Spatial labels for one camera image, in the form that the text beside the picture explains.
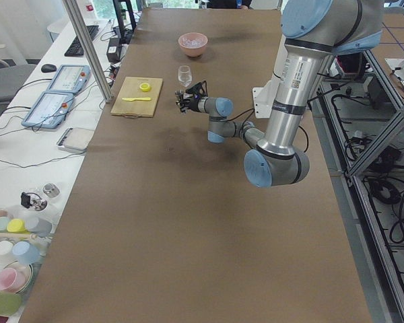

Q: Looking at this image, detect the light blue cup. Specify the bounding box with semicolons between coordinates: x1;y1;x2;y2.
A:
12;241;41;265

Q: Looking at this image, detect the bamboo cutting board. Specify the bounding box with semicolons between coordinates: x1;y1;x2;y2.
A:
110;77;163;118

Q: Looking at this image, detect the clear wine glass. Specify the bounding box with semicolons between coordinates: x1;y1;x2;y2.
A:
178;65;193;87

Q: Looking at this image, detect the lower blue teach pendant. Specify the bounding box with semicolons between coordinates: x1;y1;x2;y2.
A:
21;92;74;130

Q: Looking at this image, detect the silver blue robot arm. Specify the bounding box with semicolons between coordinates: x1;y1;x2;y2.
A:
175;1;384;188

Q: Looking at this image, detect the steel double jigger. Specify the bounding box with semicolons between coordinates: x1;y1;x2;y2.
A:
174;90;186;113

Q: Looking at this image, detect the pink bowl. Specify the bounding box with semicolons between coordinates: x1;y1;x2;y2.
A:
178;32;208;58

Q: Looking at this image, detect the pile of clear ice cubes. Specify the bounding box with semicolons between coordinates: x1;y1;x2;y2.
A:
181;34;205;48

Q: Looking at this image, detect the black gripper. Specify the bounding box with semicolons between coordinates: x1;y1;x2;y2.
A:
174;90;201;114

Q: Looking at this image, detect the yellow plastic knife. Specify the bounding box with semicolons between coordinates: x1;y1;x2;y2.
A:
121;97;152;102

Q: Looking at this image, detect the upper blue teach pendant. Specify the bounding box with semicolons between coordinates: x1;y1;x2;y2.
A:
47;65;90;94

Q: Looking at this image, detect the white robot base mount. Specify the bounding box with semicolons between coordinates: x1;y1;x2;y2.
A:
252;35;288;118

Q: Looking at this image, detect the black computer mouse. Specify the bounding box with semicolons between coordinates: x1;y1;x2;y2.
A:
40;64;57;73

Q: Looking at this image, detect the black keyboard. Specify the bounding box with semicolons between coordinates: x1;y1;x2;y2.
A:
63;24;100;57

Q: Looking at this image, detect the yellow lemon slice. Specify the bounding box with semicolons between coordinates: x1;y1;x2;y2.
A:
139;82;152;92

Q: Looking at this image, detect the grey cup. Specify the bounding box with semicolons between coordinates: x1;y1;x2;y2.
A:
25;216;53;238

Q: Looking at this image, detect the white tray box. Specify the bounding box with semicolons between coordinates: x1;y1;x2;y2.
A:
57;127;94;153

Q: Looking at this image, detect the blue teach pendant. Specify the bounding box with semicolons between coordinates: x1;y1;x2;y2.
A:
47;65;90;94
21;92;74;130

